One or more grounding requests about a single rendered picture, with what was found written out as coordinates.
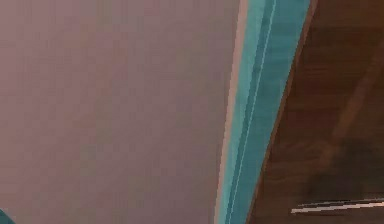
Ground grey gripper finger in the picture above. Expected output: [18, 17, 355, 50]
[290, 202, 384, 215]
[298, 197, 384, 207]

